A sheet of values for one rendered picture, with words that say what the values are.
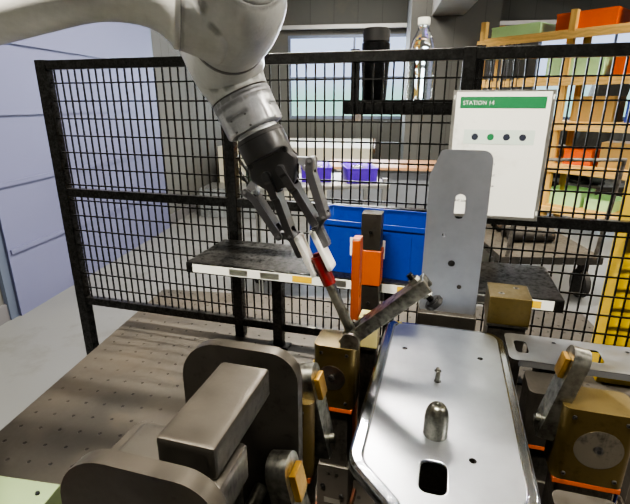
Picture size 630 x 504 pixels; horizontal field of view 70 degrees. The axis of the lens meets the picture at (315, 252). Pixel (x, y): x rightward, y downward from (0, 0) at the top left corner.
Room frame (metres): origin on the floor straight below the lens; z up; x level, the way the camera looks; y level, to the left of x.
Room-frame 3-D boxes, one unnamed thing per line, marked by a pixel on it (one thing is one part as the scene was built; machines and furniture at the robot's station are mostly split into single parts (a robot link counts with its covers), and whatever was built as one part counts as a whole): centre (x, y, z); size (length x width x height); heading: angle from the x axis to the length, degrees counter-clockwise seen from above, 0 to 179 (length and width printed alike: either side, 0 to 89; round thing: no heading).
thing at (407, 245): (1.09, -0.15, 1.10); 0.30 x 0.17 x 0.13; 69
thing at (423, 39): (1.27, -0.28, 1.53); 0.07 x 0.07 x 0.20
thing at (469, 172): (0.87, -0.28, 1.17); 0.12 x 0.01 x 0.34; 74
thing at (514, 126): (1.13, -0.44, 1.30); 0.23 x 0.02 x 0.31; 74
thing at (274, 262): (1.10, -0.12, 1.02); 0.90 x 0.22 x 0.03; 74
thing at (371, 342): (0.73, -0.10, 0.88); 0.04 x 0.04 x 0.37; 74
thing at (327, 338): (0.67, -0.02, 0.87); 0.10 x 0.07 x 0.35; 74
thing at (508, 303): (0.85, -0.40, 0.88); 0.08 x 0.08 x 0.36; 74
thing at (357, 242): (0.76, -0.08, 0.95); 0.03 x 0.01 x 0.50; 164
